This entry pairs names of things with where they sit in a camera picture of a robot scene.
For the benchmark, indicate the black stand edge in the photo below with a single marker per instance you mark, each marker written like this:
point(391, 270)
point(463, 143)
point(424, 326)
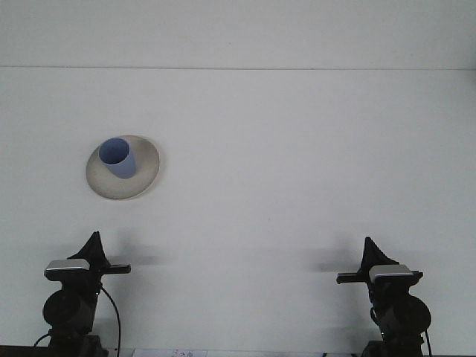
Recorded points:
point(18, 352)

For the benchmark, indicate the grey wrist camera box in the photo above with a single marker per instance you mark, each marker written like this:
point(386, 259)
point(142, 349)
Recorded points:
point(66, 266)
point(390, 272)

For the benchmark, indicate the pale blue cup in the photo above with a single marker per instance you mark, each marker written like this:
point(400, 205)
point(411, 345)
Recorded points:
point(122, 167)

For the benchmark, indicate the pale round plate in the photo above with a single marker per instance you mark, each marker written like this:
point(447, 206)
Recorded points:
point(145, 182)

